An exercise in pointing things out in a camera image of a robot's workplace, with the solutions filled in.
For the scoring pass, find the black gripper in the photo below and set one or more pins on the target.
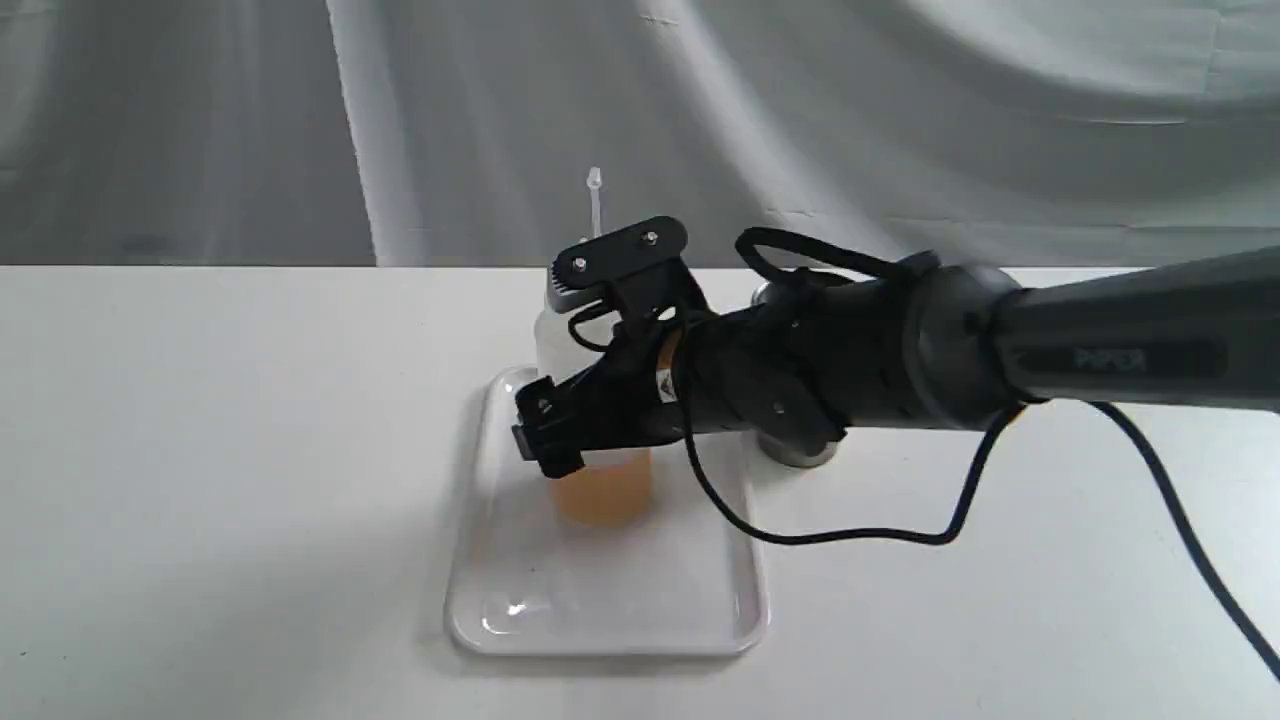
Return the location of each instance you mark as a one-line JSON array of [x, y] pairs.
[[658, 383]]

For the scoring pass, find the plastic wash bottle orange liquid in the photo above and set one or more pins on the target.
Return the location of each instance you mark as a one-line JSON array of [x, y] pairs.
[[614, 489]]

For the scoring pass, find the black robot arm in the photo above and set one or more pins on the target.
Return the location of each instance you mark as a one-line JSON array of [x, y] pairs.
[[939, 347]]

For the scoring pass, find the stainless steel cup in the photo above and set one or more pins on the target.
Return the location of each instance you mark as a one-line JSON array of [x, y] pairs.
[[796, 424]]

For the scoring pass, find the clear plastic tray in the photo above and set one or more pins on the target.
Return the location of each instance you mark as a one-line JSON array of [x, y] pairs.
[[528, 582]]

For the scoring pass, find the grey backdrop cloth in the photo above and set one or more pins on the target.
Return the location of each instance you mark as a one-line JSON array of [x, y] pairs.
[[462, 133]]

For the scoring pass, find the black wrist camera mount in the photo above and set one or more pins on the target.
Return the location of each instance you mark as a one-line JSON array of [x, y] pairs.
[[636, 272]]

